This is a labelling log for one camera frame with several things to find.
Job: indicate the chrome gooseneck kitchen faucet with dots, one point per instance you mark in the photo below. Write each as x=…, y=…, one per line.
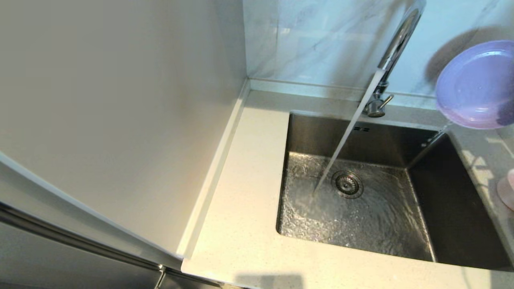
x=399, y=40

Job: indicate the purple plastic plate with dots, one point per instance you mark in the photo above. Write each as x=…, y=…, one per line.
x=478, y=84

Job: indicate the pink plastic cup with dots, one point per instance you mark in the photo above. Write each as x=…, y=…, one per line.
x=507, y=190

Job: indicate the stainless steel sink basin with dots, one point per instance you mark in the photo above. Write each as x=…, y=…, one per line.
x=381, y=224

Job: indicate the running water stream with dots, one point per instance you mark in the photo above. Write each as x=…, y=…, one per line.
x=345, y=136

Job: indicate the round metal drain strainer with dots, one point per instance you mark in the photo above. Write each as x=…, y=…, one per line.
x=347, y=184

